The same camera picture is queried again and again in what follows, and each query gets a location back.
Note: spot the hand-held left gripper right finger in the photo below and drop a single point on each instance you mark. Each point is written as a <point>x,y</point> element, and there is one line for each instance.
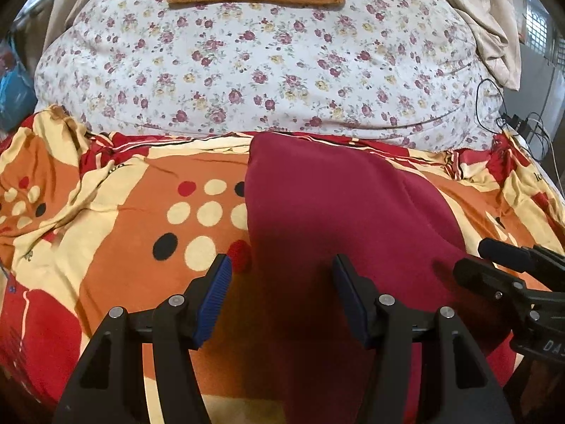
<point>351,300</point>

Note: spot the maroon garment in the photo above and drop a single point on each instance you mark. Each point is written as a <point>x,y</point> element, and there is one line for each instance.
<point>331,194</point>

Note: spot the white floral quilt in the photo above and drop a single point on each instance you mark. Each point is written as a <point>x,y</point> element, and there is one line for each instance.
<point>265,75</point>

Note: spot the blue plastic bag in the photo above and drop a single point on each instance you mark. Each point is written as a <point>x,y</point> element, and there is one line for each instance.
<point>15,88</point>

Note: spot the red orange yellow patterned blanket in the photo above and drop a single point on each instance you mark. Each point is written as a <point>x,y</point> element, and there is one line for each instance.
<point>110,229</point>

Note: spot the window grille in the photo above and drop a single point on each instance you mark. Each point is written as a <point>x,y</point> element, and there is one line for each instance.
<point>543,31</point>

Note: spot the beige curtain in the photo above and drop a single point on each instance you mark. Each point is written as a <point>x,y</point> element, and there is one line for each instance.
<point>75,4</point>

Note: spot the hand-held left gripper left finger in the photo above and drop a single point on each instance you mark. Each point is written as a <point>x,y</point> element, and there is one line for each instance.
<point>214,300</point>

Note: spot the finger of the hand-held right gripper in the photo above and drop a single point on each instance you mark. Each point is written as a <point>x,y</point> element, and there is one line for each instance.
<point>481,276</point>
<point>507,254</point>

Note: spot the beige cloth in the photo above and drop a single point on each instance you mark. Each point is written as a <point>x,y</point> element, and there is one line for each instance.
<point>481,17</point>

